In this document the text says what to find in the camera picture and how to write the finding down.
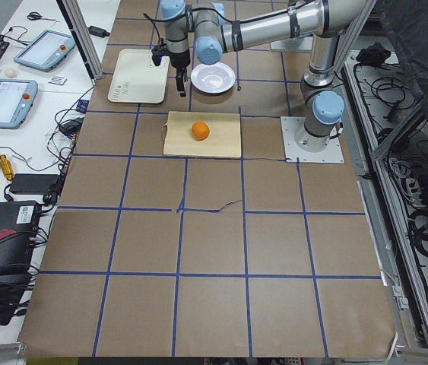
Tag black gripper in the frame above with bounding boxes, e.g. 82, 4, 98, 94
170, 51, 191, 97

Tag orange fruit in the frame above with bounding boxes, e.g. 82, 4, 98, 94
191, 121, 211, 141

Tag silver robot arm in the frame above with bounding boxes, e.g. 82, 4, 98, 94
155, 1, 369, 146

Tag cream bear tray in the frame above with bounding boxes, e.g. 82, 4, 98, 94
107, 49, 170, 104

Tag white round plate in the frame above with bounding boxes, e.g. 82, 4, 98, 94
191, 62, 236, 94

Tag wooden cutting board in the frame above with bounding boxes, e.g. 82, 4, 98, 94
163, 111, 242, 158

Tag black power adapter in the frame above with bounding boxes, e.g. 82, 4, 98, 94
87, 25, 110, 38

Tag small printed card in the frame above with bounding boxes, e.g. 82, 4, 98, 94
49, 76, 67, 85

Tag far blue teach pendant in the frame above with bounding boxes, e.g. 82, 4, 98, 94
14, 30, 76, 71

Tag blue teach pendant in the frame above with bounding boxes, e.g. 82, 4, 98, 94
14, 30, 76, 71
0, 78, 38, 129

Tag small white ball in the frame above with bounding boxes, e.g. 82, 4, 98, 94
5, 68, 17, 78

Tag near blue teach pendant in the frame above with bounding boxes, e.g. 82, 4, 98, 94
0, 78, 38, 129

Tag gold metal cylinder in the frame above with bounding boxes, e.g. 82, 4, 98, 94
0, 154, 14, 181

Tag black computer box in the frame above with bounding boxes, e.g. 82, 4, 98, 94
0, 201, 40, 275

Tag aluminium frame post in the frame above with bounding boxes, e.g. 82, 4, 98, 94
56, 0, 103, 81

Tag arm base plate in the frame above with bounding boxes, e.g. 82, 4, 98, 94
281, 116, 344, 163
270, 35, 313, 53

